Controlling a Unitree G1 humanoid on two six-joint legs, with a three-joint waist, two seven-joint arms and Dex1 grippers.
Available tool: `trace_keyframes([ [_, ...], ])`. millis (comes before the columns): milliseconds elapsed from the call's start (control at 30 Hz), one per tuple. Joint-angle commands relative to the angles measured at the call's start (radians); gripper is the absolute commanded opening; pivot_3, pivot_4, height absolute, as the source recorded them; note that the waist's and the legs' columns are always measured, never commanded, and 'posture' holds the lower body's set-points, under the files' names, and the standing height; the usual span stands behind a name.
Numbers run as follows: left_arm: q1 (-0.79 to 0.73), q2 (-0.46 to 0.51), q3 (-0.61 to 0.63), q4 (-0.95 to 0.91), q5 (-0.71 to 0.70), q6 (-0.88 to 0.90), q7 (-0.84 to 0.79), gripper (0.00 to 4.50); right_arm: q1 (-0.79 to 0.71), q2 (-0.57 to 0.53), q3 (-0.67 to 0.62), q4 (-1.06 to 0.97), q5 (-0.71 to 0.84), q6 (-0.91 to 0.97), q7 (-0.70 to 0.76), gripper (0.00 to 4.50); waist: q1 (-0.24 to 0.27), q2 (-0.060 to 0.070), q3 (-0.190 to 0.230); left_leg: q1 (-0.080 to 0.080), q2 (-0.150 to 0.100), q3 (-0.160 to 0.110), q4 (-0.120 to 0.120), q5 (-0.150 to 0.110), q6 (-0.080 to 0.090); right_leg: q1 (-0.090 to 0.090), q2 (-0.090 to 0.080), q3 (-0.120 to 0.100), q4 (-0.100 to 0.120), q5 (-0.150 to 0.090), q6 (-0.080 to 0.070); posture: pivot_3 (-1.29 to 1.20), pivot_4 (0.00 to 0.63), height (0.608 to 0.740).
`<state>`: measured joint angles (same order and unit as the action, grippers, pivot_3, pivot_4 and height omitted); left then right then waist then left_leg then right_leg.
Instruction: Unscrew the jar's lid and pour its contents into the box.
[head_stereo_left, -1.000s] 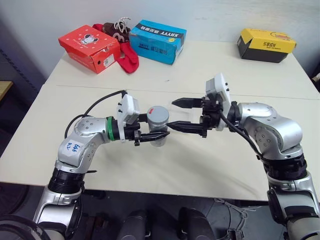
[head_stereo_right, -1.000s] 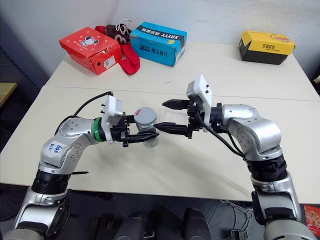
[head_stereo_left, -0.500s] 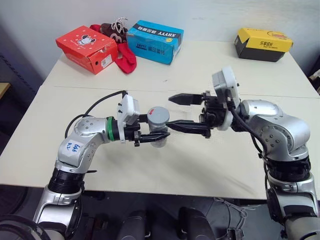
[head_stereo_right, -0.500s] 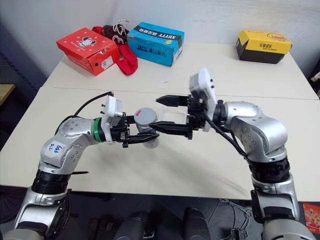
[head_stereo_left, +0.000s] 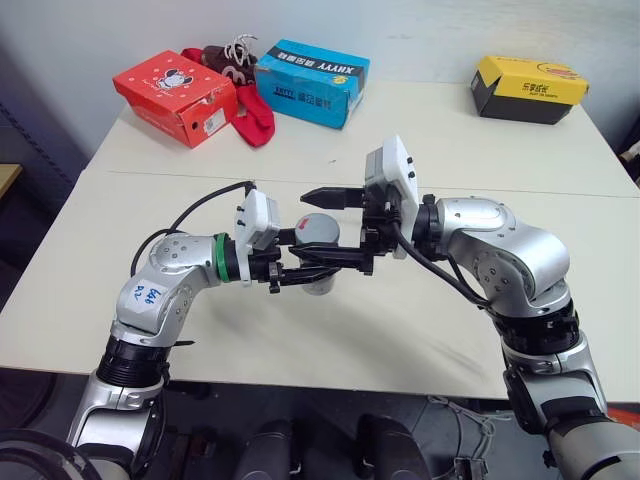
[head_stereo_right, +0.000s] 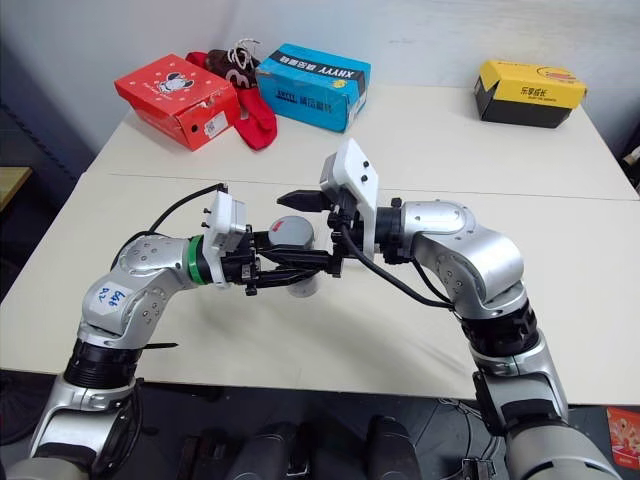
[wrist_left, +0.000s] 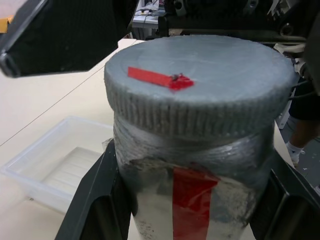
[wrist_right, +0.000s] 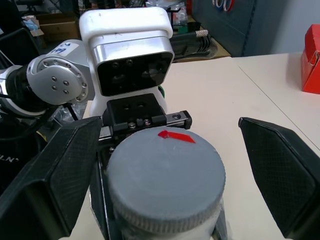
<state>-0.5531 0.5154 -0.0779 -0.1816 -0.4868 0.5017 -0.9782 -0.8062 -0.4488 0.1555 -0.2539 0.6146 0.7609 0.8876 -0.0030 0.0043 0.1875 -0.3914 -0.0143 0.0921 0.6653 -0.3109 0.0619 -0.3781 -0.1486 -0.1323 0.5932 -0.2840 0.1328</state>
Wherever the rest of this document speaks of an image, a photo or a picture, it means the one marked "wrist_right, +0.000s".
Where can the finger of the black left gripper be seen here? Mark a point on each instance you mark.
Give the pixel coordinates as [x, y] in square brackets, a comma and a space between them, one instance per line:
[221, 228]
[100, 190]

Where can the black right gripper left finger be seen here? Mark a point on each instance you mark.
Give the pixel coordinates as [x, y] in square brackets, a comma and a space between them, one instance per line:
[50, 180]

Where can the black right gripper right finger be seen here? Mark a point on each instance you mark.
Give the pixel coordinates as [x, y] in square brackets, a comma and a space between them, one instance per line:
[282, 175]

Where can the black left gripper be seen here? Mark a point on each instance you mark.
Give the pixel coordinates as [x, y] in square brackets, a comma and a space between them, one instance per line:
[135, 110]

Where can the grey screw jar lid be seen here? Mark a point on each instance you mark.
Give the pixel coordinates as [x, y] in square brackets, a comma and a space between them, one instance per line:
[165, 175]

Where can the brown cardboard box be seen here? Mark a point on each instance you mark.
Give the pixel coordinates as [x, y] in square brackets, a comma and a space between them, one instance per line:
[58, 27]

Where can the red cardboard box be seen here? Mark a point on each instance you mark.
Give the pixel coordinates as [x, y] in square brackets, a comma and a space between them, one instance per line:
[311, 62]

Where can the black bag with white lettering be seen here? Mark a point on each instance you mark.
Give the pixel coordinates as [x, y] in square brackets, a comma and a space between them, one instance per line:
[17, 155]

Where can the black chair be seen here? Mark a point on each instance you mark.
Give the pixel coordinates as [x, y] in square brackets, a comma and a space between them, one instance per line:
[17, 47]

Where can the coloured tape rolls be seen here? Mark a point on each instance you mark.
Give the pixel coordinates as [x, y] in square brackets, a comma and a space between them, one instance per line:
[223, 4]

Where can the blue metal cabinet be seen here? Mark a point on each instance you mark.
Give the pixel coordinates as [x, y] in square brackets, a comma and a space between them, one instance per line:
[262, 25]

